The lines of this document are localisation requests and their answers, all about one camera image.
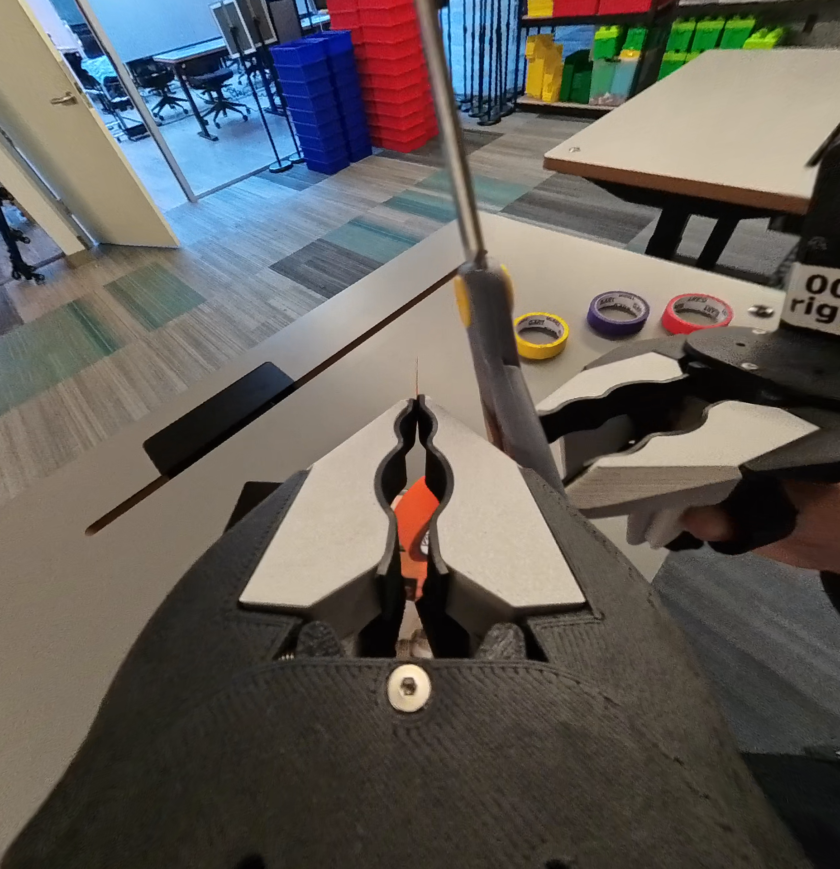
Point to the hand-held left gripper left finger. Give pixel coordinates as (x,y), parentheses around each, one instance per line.
(318,543)

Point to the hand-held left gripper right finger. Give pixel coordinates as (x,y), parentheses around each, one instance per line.
(508,543)

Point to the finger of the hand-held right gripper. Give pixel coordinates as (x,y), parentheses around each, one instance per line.
(617,380)
(732,434)

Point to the orange tape roll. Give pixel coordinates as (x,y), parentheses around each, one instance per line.
(413,529)

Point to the grey scissors yellow pivot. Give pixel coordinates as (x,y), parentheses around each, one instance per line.
(494,326)

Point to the person's right hand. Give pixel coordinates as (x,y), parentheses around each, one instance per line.
(827,536)

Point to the purple tape roll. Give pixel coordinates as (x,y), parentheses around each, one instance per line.
(603,326)

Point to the red tape roll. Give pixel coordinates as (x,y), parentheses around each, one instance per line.
(678,322)

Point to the yellow tape roll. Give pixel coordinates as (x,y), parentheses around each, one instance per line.
(528,346)

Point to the grey table wooden edge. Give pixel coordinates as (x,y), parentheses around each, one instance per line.
(698,122)

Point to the storage shelf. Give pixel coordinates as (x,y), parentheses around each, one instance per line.
(556,103)

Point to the row of black pole stands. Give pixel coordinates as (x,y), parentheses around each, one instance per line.
(494,117)

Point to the stack of yellow bins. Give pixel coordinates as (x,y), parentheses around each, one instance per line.
(543,68)

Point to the stack of green bins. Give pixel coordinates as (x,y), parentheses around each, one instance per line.
(691,34)

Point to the stack of red bins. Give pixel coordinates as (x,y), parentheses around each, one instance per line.
(393,81)

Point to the person's dark jacket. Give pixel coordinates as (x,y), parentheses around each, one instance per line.
(800,815)

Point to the black tripod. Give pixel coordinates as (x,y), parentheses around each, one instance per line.
(12,237)

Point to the white door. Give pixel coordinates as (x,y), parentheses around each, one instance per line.
(87,170)

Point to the black office chair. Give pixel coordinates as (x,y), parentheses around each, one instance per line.
(152,74)
(213,81)

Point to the grey office desk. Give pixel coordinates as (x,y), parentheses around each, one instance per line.
(189,53)

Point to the black sign stand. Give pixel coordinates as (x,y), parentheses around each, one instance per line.
(230,17)

